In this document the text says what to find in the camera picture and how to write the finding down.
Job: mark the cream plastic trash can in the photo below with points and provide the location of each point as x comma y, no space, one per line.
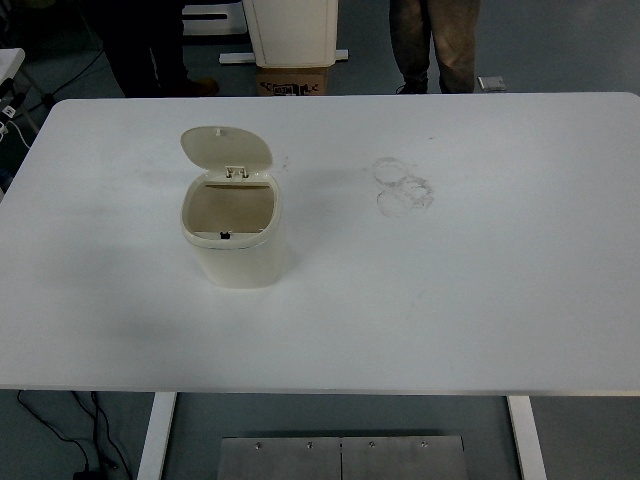
232,213

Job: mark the brown cardboard box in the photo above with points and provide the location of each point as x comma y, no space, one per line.
307,81

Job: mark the white table foot bar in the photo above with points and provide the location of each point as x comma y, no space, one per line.
249,58

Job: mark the large white bin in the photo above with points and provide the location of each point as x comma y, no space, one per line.
293,33

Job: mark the small grey floor plate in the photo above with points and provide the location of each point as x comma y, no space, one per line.
492,84

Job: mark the person in brown trousers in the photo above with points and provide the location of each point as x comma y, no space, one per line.
441,29

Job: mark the person in dark trousers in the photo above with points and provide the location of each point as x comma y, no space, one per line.
142,41

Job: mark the white left table leg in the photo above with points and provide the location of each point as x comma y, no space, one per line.
157,436

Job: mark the white table leg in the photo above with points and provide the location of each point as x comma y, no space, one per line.
157,436
526,438

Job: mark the white right table leg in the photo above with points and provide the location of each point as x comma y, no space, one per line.
526,438

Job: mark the white side table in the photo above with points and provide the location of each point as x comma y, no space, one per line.
11,60

